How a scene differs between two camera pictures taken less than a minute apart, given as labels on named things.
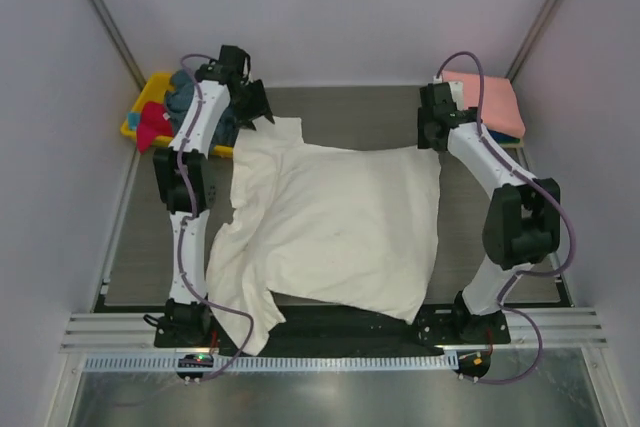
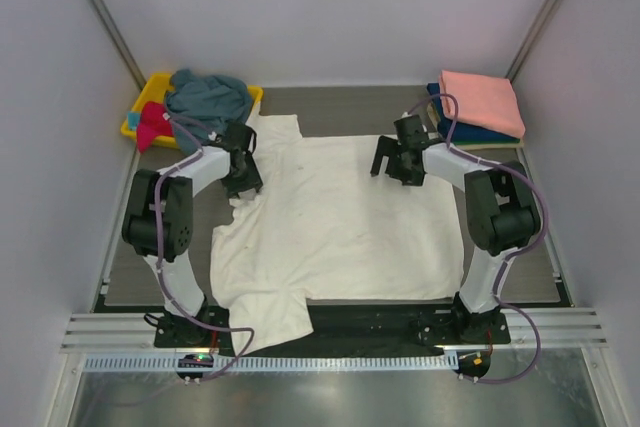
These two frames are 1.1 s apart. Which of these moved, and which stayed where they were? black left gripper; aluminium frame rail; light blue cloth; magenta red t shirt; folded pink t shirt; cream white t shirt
Moved: black left gripper; cream white t shirt
Stayed: aluminium frame rail; folded pink t shirt; magenta red t shirt; light blue cloth
